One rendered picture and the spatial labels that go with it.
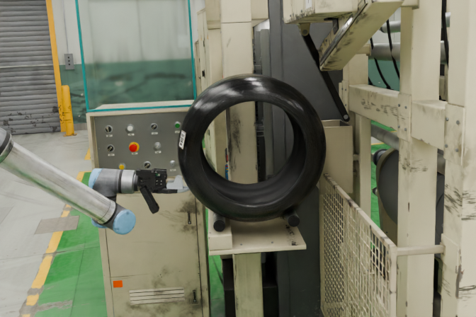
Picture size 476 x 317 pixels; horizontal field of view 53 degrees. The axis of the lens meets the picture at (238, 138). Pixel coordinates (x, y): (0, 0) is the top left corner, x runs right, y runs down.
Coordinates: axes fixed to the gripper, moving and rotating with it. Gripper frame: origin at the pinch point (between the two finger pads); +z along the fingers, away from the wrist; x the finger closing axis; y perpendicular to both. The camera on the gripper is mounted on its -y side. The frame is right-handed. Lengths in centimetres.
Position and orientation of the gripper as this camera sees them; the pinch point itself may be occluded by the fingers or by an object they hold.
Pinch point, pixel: (187, 189)
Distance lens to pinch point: 188.7
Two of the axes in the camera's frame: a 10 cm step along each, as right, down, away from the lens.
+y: 0.8, -9.8, -1.7
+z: 10.0, 0.6, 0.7
